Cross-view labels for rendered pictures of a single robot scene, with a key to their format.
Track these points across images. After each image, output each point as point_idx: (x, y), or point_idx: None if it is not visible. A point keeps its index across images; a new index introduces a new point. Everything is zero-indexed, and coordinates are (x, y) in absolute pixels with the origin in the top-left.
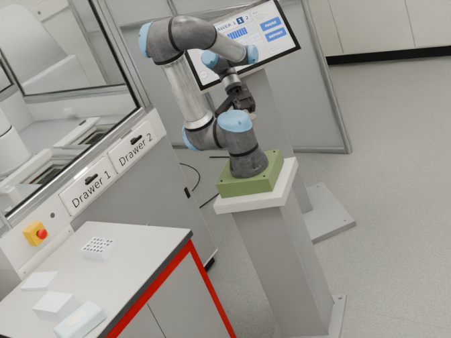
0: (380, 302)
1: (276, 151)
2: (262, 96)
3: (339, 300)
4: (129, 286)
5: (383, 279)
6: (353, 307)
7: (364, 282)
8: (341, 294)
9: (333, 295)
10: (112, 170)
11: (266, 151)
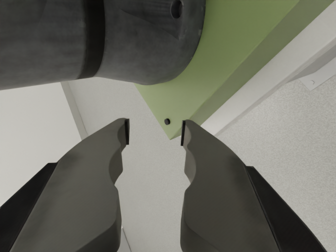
0: (272, 104)
1: (164, 123)
2: None
3: (310, 79)
4: None
5: (293, 129)
6: (290, 83)
7: (310, 117)
8: (315, 86)
9: (324, 80)
10: None
11: (187, 114)
